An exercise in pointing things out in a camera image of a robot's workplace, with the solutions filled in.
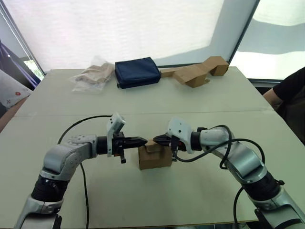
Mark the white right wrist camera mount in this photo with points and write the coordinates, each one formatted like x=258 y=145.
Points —
x=178 y=128

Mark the folded brown cardboard box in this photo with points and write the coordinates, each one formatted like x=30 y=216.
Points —
x=218 y=65

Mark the small brown cardboard box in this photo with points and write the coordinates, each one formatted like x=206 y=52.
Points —
x=155 y=158

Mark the dark window frame post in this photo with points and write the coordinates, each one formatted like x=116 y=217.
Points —
x=243 y=31

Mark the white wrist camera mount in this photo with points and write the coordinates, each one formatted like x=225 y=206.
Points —
x=178 y=128
x=114 y=124

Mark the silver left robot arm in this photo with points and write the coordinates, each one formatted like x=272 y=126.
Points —
x=62 y=157

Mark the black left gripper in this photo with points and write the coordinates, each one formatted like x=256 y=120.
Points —
x=118 y=143

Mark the navy blue fabric pouch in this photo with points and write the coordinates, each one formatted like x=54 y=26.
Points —
x=137 y=72

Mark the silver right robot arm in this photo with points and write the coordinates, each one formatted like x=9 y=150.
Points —
x=245 y=157

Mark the clear plastic bag brown contents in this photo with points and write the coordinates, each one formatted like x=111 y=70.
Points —
x=93 y=76

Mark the person in black shirt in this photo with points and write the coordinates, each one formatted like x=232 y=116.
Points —
x=293 y=100

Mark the flattened brown cardboard box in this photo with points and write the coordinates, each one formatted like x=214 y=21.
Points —
x=190 y=76

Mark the grey window frame post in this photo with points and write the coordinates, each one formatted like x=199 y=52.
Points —
x=21 y=40

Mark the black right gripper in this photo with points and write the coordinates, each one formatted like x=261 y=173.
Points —
x=177 y=145

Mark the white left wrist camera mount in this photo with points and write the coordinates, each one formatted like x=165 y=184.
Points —
x=114 y=124

